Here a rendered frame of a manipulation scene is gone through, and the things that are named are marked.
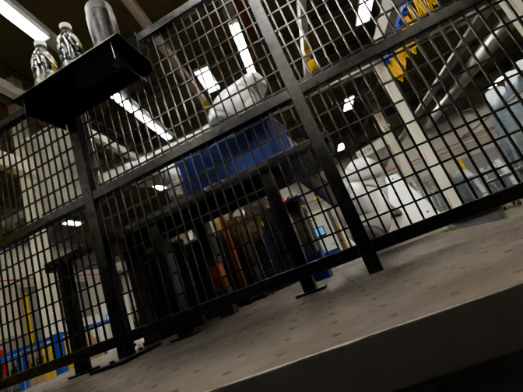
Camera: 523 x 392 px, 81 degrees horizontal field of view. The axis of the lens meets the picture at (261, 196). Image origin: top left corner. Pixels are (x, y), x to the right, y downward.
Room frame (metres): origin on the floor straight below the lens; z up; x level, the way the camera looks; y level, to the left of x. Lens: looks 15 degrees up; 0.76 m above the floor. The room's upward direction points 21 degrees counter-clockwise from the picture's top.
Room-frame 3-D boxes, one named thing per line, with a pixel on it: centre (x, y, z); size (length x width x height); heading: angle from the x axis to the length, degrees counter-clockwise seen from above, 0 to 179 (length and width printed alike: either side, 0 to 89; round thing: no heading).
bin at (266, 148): (0.83, 0.03, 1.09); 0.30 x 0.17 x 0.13; 68
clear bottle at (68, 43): (0.69, 0.36, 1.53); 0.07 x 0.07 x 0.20
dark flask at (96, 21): (0.67, 0.24, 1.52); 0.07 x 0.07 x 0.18
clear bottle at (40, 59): (0.72, 0.46, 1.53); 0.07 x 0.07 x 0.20
